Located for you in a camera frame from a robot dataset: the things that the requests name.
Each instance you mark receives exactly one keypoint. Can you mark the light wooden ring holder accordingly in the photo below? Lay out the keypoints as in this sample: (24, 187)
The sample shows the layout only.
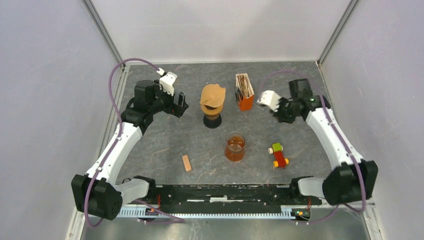
(211, 113)

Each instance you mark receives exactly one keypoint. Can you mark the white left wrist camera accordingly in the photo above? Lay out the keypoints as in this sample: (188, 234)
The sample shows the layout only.
(167, 80)

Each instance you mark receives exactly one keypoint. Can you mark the small wooden block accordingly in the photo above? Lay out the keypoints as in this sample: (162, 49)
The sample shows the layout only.
(186, 163)

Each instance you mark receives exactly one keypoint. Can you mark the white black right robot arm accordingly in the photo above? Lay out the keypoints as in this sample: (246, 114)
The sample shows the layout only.
(352, 178)

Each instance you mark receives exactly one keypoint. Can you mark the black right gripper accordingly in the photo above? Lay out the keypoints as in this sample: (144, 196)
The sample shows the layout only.
(278, 114)

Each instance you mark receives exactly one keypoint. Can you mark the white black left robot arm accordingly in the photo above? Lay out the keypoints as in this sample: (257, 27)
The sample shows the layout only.
(96, 193)

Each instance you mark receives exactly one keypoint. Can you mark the orange glass carafe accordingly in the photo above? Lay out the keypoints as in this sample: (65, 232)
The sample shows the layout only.
(234, 150)

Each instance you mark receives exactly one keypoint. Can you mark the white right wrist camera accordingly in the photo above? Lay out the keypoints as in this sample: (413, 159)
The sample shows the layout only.
(270, 99)

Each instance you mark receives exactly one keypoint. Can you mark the colourful toy car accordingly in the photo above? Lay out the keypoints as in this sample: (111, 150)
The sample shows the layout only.
(280, 161)

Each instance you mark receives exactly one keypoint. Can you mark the orange coffee filter box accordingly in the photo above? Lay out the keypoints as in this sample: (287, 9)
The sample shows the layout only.
(244, 92)

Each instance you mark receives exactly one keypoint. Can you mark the brown paper coffee filter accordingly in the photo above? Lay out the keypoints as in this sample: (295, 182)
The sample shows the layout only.
(213, 95)

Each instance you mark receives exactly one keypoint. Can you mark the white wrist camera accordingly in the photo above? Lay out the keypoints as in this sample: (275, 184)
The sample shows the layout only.
(270, 99)
(167, 80)

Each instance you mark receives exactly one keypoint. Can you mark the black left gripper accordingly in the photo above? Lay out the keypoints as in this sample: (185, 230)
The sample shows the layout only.
(179, 108)

